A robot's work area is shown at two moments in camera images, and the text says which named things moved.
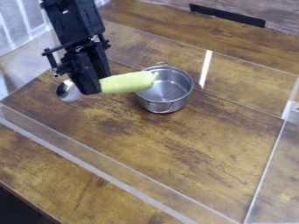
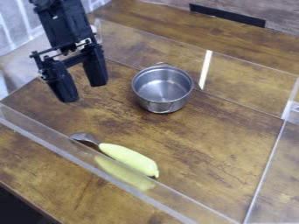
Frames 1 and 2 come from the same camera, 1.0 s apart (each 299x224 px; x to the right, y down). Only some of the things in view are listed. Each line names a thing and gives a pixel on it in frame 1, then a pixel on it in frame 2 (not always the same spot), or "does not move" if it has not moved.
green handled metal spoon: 115,83 → 118,154
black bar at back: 229,15 does not move
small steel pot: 167,94 does not move
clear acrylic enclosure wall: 175,203 does not move
